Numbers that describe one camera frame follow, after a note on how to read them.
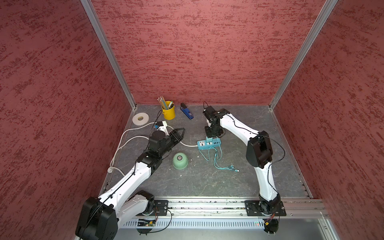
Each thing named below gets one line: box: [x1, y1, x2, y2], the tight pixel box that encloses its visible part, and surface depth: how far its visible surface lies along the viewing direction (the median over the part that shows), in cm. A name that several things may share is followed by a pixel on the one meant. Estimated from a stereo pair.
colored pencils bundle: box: [157, 96, 170, 110], surface depth 105 cm
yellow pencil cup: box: [161, 101, 176, 121], surface depth 109 cm
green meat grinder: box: [172, 152, 189, 170], surface depth 82 cm
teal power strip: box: [197, 138, 222, 150], surface depth 97 cm
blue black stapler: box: [180, 102, 194, 120], surface depth 116 cm
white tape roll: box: [132, 112, 150, 126], surface depth 115 cm
